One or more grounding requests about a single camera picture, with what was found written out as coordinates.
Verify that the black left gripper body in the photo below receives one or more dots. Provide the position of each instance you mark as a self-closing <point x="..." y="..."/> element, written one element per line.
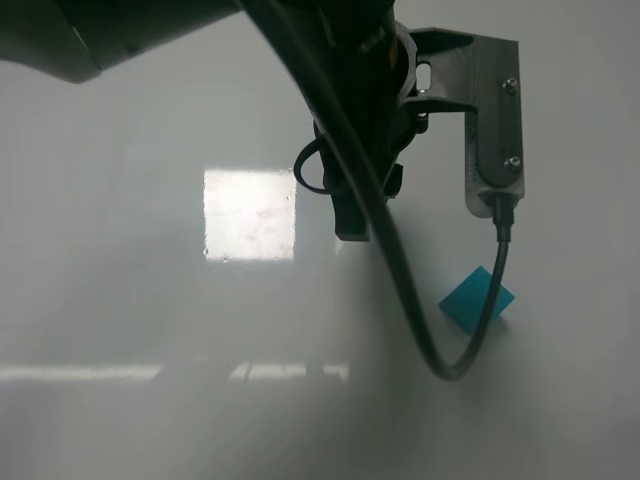
<point x="368" y="66"/>

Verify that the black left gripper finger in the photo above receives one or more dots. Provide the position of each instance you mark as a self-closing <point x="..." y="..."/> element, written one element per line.
<point x="351" y="224"/>

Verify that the blue cube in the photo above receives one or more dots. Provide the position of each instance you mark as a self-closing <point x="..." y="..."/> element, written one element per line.
<point x="464" y="304"/>

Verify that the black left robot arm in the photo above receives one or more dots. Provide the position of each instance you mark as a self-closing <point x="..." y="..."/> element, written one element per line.
<point x="76" y="41"/>

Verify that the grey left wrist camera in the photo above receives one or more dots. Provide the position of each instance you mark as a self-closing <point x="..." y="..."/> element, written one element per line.
<point x="478" y="76"/>

